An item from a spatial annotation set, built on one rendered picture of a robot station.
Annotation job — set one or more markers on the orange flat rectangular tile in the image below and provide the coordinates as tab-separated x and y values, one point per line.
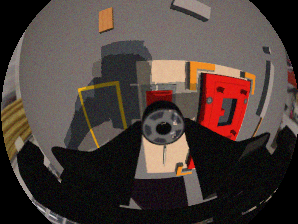
105	22

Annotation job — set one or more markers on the yellow rectangular outline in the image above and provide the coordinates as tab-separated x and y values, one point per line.
100	86

